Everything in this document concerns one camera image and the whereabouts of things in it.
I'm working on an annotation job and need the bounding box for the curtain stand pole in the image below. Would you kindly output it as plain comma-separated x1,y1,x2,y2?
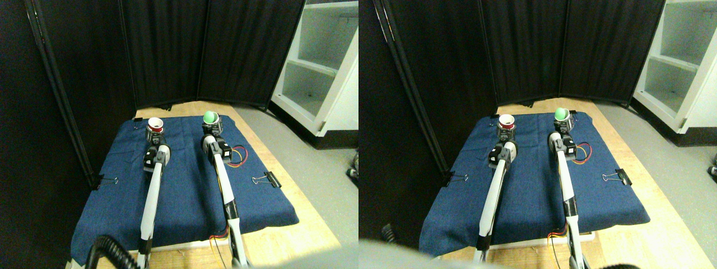
374,0,450,186
24,0,97,189

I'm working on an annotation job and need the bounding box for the dark blue cloth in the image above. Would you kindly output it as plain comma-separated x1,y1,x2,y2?
71,114,299,265
419,111,651,258

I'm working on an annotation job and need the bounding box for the white shelf unit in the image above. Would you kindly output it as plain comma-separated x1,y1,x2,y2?
633,0,717,136
271,0,359,138

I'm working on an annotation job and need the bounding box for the orange wire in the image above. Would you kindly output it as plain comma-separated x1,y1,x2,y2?
548,226,570,269
209,225,231,268
230,145,249,168
575,142,593,165

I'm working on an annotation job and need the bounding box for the black ribbed hose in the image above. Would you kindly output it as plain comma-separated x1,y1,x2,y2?
380,224,400,245
84,235,138,269

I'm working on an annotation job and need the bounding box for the low white table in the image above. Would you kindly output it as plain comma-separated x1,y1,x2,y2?
488,231,595,251

